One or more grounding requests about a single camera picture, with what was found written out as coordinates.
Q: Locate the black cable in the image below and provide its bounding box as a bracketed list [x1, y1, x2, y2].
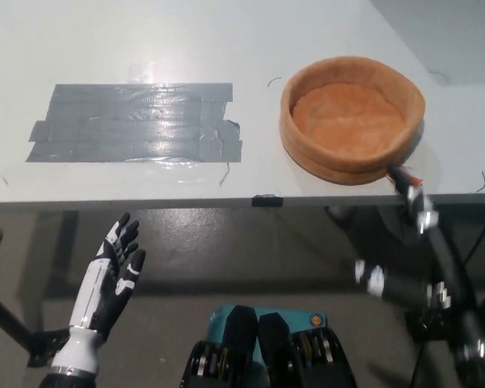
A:
[414, 205, 485, 388]

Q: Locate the grey duct tape patch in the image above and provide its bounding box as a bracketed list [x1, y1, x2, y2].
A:
[25, 82, 243, 164]

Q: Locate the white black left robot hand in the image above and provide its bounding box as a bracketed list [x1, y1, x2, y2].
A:
[68, 213, 146, 339]

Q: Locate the black table leg with foot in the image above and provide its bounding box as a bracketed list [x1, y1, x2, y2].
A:
[0, 285, 70, 369]

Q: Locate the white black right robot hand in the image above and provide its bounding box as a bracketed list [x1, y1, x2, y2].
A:
[354, 163, 485, 388]

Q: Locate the orange soft plush plate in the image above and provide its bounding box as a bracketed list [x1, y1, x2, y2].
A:
[280, 57, 425, 188]

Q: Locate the small black tape piece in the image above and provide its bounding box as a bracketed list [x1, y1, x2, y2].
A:
[251, 194, 284, 208]

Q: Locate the black teal robot torso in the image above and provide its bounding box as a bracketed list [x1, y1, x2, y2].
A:
[179, 305, 356, 388]

